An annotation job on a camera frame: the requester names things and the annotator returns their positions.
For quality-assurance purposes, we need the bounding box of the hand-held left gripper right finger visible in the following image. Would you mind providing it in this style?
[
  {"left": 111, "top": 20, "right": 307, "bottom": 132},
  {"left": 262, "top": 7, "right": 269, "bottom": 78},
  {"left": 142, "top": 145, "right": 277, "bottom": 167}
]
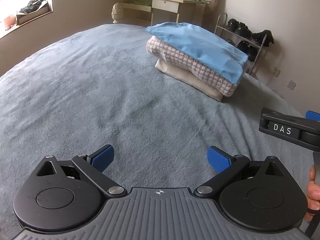
[{"left": 194, "top": 145, "right": 285, "bottom": 198}]

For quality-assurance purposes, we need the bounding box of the cream desk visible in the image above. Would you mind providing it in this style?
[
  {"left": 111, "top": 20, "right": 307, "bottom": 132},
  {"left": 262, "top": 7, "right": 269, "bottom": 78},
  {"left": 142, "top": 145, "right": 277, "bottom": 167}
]
[{"left": 119, "top": 0, "right": 208, "bottom": 27}]

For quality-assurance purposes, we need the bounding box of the pink flower pot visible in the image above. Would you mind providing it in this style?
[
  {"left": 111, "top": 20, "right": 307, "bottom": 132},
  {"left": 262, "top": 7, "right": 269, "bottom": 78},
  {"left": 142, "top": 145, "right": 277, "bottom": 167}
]
[{"left": 4, "top": 14, "right": 17, "bottom": 28}]

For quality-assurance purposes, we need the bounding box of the light blue t-shirt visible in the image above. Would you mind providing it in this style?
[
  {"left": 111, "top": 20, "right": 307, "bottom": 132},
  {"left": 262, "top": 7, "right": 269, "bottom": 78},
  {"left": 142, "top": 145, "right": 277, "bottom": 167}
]
[{"left": 145, "top": 22, "right": 248, "bottom": 85}]

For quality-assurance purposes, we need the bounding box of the grey bed blanket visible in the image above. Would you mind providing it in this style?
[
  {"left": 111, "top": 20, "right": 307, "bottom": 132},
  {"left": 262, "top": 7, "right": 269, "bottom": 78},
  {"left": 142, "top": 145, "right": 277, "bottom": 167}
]
[{"left": 0, "top": 24, "right": 320, "bottom": 240}]

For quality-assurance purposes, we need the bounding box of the person's right hand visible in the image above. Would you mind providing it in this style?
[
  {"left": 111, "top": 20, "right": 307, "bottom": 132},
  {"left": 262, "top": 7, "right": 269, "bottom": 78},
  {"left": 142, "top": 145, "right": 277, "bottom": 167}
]
[{"left": 306, "top": 166, "right": 320, "bottom": 210}]

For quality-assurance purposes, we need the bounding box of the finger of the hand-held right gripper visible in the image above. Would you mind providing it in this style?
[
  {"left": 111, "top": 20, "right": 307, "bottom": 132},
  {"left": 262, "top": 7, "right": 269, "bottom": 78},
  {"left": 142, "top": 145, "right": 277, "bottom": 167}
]
[{"left": 305, "top": 110, "right": 320, "bottom": 122}]

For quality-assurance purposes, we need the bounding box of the cream folded cloth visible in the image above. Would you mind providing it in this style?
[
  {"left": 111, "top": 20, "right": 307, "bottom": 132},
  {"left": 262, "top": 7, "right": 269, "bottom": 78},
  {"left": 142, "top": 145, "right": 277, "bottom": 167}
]
[{"left": 155, "top": 59, "right": 224, "bottom": 102}]

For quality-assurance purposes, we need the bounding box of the cardboard box with dark clothes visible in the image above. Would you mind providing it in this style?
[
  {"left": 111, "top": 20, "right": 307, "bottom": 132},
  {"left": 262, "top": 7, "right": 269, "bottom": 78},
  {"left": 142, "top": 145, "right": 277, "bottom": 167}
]
[{"left": 15, "top": 0, "right": 50, "bottom": 25}]

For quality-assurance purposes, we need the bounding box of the pink checked folded sweater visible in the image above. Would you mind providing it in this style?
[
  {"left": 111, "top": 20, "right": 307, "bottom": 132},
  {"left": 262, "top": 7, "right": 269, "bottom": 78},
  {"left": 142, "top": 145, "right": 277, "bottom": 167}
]
[{"left": 146, "top": 36, "right": 243, "bottom": 97}]

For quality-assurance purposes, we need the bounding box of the metal shoe rack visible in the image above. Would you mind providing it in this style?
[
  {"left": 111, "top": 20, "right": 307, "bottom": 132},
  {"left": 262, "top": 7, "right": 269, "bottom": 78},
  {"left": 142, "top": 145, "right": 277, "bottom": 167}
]
[{"left": 214, "top": 12, "right": 268, "bottom": 77}]

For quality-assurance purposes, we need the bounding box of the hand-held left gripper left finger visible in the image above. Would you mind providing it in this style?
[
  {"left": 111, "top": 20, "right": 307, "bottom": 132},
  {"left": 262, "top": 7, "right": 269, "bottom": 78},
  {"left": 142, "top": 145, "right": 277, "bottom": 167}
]
[{"left": 36, "top": 144, "right": 125, "bottom": 198}]

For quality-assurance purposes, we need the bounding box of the black shoe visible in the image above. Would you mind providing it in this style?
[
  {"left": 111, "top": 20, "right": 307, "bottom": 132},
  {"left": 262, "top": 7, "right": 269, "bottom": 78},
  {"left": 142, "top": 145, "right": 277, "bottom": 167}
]
[
  {"left": 236, "top": 40, "right": 250, "bottom": 54},
  {"left": 246, "top": 46, "right": 258, "bottom": 62},
  {"left": 235, "top": 22, "right": 253, "bottom": 39},
  {"left": 227, "top": 19, "right": 242, "bottom": 32},
  {"left": 251, "top": 30, "right": 275, "bottom": 47}
]

